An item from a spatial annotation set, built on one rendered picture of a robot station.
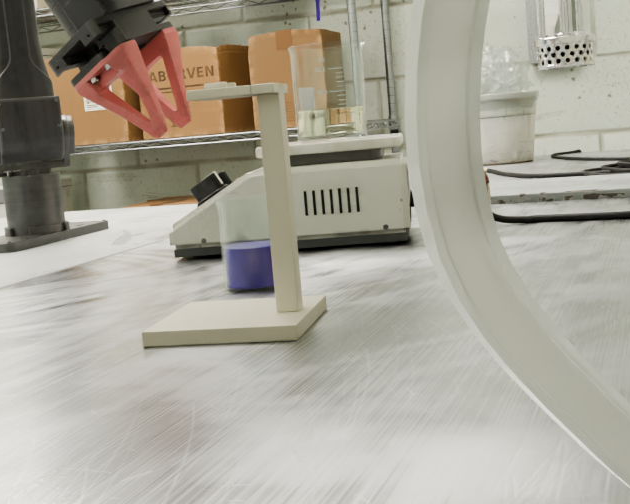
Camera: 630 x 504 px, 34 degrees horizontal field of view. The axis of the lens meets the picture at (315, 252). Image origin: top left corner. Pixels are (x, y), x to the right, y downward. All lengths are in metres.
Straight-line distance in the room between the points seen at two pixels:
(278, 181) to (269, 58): 2.54
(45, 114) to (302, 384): 0.75
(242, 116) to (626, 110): 1.17
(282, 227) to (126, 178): 3.18
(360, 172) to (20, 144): 0.43
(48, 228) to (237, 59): 2.16
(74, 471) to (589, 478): 0.16
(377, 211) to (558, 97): 2.43
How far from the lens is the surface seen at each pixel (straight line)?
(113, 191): 3.73
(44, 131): 1.12
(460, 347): 0.46
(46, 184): 1.14
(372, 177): 0.82
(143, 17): 0.87
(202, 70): 3.15
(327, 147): 0.83
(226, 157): 3.52
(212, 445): 0.35
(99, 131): 3.28
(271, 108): 0.52
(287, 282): 0.53
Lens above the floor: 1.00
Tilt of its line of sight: 7 degrees down
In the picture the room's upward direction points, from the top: 5 degrees counter-clockwise
